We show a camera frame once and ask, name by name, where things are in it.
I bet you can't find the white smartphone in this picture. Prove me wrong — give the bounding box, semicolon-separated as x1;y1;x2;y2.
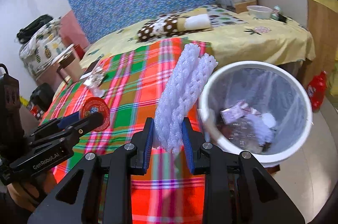
80;59;100;80

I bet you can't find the purple milk carton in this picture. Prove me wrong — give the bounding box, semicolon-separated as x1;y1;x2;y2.
221;100;251;125

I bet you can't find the pineapple print bedding pile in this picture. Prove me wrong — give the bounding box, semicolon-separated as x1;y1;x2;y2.
17;14;66;78

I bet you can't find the red round lid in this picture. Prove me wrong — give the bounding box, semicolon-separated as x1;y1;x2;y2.
79;96;111;133

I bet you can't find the brown lidded mug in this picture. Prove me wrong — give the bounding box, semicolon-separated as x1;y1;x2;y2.
57;52;83;84

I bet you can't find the patterned paper cup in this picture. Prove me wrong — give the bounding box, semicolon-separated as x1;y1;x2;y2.
84;66;105;98

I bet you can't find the brown polka dot pillow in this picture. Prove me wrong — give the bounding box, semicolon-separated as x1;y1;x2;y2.
136;7;212;42

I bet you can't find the white plastic bowl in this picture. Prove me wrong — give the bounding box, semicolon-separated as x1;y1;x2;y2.
247;5;273;19

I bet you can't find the yellow bed sheet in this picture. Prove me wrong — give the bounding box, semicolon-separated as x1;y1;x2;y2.
80;5;316;67

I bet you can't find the left hand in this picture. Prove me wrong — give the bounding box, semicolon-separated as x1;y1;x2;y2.
7;171;57;212

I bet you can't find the small green jar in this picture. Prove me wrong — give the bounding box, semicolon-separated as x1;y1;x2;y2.
271;5;281;20

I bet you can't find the white trash bin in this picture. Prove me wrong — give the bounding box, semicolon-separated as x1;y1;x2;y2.
199;61;313;167

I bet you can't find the wooden board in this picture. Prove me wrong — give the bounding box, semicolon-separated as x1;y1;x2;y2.
297;0;337;87

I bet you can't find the red bottle on floor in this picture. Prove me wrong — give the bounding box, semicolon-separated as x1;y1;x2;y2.
307;71;327;112

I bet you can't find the plaid tablecloth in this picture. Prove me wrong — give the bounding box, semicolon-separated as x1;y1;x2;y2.
54;38;204;223

